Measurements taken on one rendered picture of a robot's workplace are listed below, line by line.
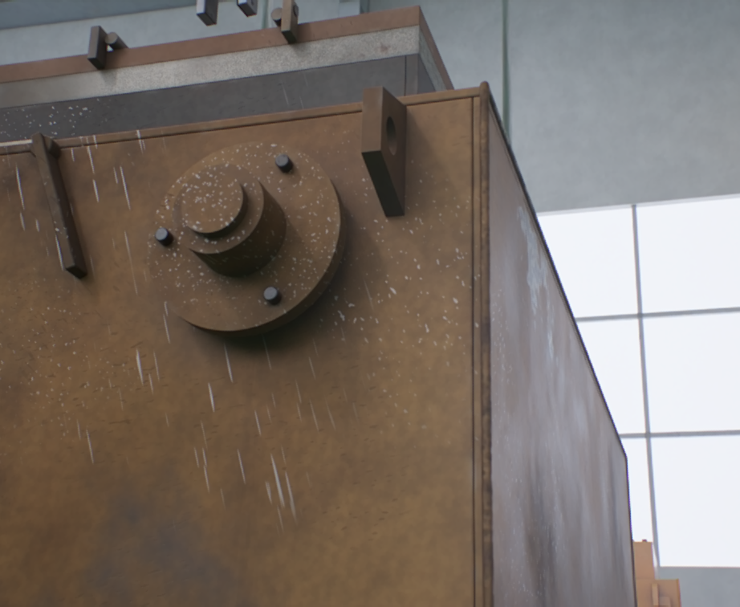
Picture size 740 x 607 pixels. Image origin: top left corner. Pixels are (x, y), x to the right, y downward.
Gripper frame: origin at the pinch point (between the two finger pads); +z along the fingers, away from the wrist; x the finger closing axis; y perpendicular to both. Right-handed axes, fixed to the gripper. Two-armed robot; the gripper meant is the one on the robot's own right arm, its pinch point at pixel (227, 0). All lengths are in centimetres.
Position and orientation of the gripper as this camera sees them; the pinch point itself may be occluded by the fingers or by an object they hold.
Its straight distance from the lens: 141.2
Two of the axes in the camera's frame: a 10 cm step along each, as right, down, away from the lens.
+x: 9.2, -1.2, -3.6
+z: -0.2, 9.3, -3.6
